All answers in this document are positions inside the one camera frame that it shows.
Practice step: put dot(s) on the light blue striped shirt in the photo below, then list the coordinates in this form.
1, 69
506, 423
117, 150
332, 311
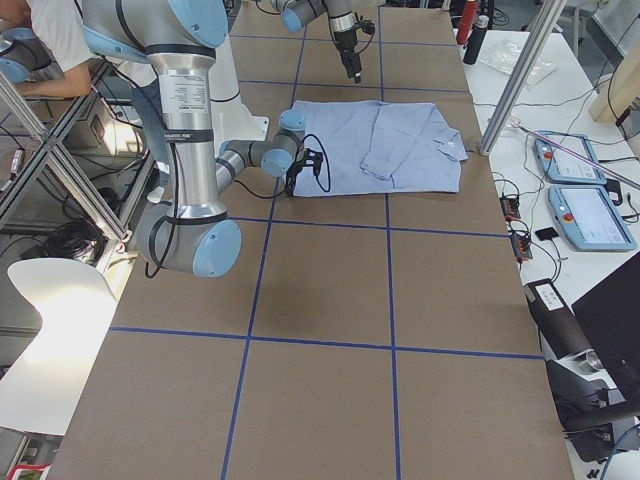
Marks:
380, 147

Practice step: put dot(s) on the black cylinder with label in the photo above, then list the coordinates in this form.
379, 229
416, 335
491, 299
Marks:
559, 331

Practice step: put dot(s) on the lower blue teach pendant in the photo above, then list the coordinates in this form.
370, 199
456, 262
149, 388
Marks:
588, 219

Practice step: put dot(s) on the grey aluminium frame post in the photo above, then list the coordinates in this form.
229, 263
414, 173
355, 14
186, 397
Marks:
540, 30

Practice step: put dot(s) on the red water bottle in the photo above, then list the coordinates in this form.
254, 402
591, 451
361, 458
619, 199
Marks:
466, 21

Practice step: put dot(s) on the black laptop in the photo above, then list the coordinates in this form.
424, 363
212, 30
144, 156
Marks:
608, 315

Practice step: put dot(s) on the person in white shirt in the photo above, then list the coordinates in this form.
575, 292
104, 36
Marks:
58, 25

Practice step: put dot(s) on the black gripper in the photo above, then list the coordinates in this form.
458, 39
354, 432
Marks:
345, 44
292, 179

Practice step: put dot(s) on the white curved chair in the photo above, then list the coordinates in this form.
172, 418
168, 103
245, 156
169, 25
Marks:
41, 390

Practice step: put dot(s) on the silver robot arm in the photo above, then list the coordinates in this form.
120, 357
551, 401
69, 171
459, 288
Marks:
296, 15
191, 232

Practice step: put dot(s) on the black water bottle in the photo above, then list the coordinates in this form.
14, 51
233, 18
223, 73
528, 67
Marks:
476, 39

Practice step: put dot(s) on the aluminium extrusion cross frame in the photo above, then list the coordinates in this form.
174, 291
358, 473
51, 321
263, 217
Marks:
51, 153

